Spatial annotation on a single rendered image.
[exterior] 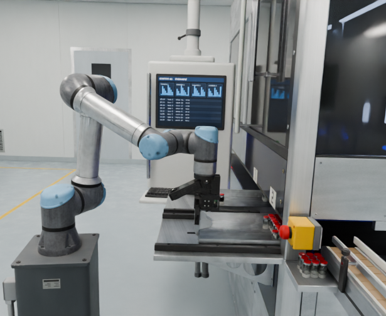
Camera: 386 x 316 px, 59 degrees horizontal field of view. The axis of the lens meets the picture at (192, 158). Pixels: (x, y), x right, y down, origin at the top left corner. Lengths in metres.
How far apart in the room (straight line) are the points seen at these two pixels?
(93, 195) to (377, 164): 0.99
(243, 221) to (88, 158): 0.65
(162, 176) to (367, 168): 1.26
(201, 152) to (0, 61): 6.59
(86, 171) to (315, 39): 0.91
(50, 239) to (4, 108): 6.20
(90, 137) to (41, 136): 5.87
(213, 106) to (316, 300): 1.18
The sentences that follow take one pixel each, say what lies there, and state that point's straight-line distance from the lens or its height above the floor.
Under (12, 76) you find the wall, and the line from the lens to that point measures 7.34.
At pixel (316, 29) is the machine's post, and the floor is 1.55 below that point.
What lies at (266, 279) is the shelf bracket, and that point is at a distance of 1.27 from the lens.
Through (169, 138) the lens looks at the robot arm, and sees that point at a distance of 1.03.
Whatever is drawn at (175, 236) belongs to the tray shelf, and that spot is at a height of 0.88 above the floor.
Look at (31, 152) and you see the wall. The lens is 7.32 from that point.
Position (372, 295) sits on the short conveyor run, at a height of 0.93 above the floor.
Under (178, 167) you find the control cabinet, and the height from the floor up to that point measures 0.94.
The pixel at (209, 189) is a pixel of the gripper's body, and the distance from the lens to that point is 1.12.
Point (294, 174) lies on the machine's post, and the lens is 1.03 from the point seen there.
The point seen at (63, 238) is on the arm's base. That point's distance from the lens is 1.34.
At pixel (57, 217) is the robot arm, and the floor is 0.93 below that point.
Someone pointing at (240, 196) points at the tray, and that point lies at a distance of 1.71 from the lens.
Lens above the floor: 1.37
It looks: 11 degrees down
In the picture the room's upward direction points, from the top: 2 degrees clockwise
